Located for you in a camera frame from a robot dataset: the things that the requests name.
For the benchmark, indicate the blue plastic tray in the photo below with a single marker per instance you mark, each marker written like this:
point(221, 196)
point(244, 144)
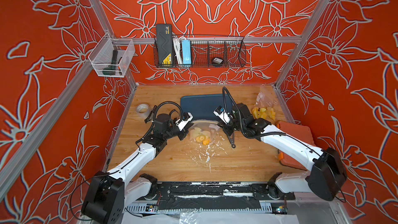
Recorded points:
point(202, 107)

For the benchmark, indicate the black metal tongs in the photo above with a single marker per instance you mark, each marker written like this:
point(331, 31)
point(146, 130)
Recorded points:
point(231, 139)

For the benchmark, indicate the clear tape roll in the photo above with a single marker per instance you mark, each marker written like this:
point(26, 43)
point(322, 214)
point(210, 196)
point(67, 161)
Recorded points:
point(143, 110)

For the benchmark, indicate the clear acrylic bin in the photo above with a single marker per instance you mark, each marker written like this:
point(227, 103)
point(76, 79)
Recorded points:
point(101, 55)

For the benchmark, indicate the clear bag with yellow toys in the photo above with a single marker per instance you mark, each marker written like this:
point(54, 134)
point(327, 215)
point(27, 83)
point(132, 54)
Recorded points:
point(204, 132)

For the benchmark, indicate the light blue box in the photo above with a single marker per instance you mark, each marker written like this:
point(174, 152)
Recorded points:
point(186, 52)

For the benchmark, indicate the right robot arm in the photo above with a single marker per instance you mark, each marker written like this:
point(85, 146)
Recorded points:
point(325, 172)

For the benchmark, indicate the dark green screwdriver handle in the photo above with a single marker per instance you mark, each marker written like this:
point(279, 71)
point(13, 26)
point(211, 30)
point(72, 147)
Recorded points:
point(112, 68)

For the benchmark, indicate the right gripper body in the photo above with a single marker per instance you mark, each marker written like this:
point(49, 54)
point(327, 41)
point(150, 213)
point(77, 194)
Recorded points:
point(237, 126)

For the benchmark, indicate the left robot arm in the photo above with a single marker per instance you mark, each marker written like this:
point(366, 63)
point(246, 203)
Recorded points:
point(111, 192)

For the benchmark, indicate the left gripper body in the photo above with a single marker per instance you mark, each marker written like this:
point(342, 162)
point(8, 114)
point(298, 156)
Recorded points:
point(173, 131)

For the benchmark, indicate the clear resealable bag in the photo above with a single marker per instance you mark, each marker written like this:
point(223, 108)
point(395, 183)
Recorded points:
point(266, 97)
point(264, 112)

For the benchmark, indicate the black wire basket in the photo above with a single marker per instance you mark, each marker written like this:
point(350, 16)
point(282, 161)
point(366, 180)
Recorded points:
point(205, 47)

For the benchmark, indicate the black box with yellow label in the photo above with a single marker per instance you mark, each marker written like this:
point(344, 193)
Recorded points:
point(165, 45)

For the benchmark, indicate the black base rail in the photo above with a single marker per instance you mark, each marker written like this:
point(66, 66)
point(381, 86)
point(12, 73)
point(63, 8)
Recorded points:
point(241, 197)

